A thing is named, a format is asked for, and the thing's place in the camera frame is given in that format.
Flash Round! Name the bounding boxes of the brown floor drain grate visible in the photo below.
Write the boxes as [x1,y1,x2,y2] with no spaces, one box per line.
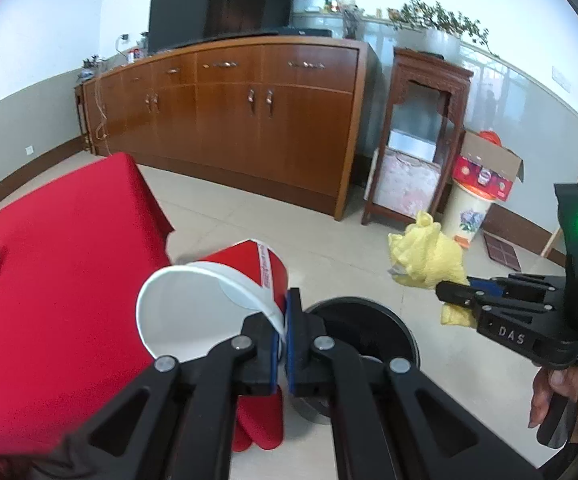
[483,233,521,272]

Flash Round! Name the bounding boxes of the pink floral cushion panel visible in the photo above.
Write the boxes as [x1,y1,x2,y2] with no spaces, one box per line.
[374,148,441,218]

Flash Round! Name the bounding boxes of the cream floral pedal bin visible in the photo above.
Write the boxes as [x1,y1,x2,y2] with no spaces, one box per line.
[441,181,495,249]

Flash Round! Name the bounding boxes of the long wooden sideboard cabinet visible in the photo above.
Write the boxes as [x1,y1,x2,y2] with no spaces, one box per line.
[76,36,377,219]

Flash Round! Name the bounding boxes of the trailing green plant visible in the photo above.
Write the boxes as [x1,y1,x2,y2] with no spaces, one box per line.
[387,0,493,54]

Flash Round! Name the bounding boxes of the open red cardboard box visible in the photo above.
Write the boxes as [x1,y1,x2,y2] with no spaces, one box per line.
[452,130,524,202]

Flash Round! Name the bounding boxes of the black round trash bin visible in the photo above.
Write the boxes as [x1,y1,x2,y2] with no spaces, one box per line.
[285,296,420,425]

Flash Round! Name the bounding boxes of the black flat screen television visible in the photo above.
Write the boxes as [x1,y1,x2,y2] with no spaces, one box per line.
[147,0,298,54]

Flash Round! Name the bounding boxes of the yellow cloth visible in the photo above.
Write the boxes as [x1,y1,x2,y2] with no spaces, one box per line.
[387,210,477,330]

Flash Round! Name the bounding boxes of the red white paper cup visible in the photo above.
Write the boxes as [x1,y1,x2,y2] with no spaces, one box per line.
[134,237,290,453]

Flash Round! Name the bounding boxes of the dark carved wooden stand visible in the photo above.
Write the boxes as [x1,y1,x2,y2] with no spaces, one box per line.
[361,47,474,226]

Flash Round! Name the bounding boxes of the red tablecloth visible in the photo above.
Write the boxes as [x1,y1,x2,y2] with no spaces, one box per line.
[0,152,176,476]

